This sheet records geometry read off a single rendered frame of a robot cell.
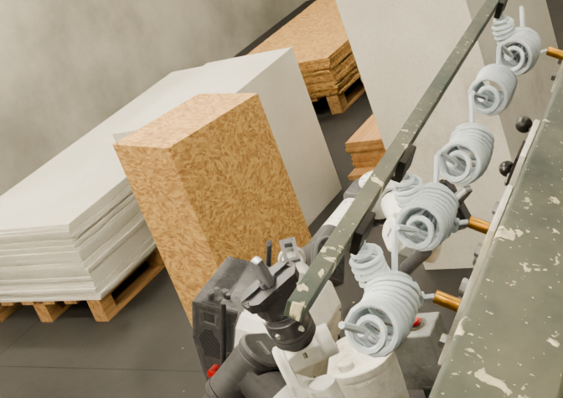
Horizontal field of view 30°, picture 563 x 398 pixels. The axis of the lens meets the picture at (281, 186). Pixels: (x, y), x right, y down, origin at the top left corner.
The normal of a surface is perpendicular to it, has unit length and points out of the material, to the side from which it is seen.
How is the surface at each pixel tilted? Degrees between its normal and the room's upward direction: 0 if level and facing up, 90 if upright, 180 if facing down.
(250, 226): 90
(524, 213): 33
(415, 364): 90
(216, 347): 90
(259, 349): 54
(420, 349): 90
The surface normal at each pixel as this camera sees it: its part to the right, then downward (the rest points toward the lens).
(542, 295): 0.19, -0.81
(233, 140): 0.64, 0.07
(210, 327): -0.37, 0.47
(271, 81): 0.82, -0.08
